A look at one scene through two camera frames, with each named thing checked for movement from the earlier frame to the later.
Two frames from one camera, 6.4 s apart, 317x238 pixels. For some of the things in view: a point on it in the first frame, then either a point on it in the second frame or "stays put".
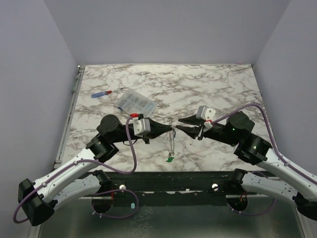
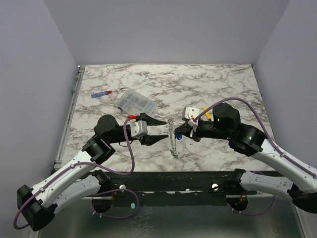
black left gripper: [156, 130] -> [149, 140]
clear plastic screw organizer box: [134, 101] stays put
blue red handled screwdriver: [101, 93] stays put
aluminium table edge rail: [59, 155] stays put
